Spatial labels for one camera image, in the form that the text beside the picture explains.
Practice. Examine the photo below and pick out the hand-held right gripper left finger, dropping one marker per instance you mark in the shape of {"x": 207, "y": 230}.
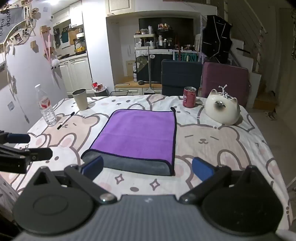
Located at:
{"x": 93, "y": 167}

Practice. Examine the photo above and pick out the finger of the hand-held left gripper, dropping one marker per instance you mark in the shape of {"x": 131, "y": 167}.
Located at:
{"x": 18, "y": 138}
{"x": 38, "y": 154}

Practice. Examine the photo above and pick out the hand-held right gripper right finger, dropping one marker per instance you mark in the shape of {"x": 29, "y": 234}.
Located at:
{"x": 203, "y": 168}

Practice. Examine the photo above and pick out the purple towel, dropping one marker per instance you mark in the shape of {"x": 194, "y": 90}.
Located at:
{"x": 136, "y": 134}

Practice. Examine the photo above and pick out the bear printed tablecloth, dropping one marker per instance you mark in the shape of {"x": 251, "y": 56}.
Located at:
{"x": 212, "y": 143}

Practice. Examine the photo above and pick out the clear plastic water bottle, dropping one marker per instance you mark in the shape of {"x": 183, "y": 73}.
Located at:
{"x": 46, "y": 109}

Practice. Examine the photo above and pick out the black marker pen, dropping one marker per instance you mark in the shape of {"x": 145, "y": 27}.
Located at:
{"x": 66, "y": 120}

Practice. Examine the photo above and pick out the white ceramic cat figure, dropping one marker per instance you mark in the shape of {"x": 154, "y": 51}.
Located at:
{"x": 222, "y": 110}

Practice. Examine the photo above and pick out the beige cup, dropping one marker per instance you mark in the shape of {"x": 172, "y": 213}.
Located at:
{"x": 80, "y": 99}

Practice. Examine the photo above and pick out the red drink can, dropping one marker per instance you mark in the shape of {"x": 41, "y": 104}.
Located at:
{"x": 189, "y": 98}

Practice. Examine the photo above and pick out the grey trash bin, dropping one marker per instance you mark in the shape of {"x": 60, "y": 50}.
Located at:
{"x": 100, "y": 91}

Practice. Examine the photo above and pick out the white kitchen cabinet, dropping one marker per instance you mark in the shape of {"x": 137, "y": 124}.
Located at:
{"x": 74, "y": 71}

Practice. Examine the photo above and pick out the low wooden cabinet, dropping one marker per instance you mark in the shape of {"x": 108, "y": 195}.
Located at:
{"x": 129, "y": 87}

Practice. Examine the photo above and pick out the purple chair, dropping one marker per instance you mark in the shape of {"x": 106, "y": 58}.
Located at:
{"x": 225, "y": 78}

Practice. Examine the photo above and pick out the dark blue chair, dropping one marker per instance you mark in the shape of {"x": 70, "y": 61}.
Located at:
{"x": 180, "y": 76}

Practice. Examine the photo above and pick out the cardboard box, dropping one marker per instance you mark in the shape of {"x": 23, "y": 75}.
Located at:
{"x": 130, "y": 68}

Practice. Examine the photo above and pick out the dark printed cabinet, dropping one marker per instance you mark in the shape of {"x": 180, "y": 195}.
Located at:
{"x": 157, "y": 67}

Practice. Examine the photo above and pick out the teal cutting board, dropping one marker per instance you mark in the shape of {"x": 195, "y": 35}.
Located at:
{"x": 64, "y": 36}

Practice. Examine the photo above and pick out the green sign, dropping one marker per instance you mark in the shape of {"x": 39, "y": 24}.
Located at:
{"x": 186, "y": 57}

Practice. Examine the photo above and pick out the yellow kitchen appliance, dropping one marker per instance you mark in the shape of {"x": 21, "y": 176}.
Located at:
{"x": 79, "y": 44}

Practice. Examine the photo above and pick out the grey hanging banner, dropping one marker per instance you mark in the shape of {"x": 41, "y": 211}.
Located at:
{"x": 11, "y": 23}

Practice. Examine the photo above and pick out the black jacket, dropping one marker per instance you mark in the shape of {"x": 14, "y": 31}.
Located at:
{"x": 216, "y": 37}

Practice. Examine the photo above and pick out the white storage rack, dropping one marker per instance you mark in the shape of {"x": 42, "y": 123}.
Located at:
{"x": 144, "y": 40}

